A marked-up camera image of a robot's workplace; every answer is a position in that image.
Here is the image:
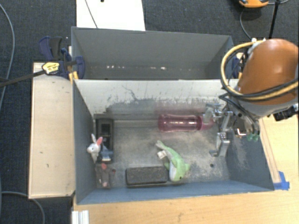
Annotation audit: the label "pale wood board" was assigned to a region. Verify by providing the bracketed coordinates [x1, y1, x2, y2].
[28, 62, 76, 199]

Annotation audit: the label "white toy rabbit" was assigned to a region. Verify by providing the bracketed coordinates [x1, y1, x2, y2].
[86, 133, 114, 163]

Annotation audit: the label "green toy animal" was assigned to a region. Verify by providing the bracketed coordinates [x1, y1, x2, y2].
[156, 140, 191, 182]

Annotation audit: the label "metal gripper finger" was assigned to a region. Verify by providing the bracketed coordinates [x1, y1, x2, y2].
[208, 132, 232, 158]
[201, 103, 225, 127]

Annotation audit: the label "black cylinder on white bracket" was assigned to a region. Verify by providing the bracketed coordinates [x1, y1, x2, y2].
[272, 103, 299, 122]

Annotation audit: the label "dark grey sponge block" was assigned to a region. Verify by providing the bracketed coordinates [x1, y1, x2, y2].
[125, 165, 170, 187]

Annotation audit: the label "black box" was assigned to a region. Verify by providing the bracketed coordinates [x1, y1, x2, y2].
[95, 117, 114, 149]

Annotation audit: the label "pink clear plastic bottle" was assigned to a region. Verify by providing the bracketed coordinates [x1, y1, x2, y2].
[157, 113, 214, 133]

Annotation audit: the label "grey metal bin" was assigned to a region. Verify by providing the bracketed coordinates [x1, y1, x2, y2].
[71, 26, 275, 205]

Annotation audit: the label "dark red toy figure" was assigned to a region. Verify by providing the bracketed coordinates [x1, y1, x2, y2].
[94, 162, 117, 189]

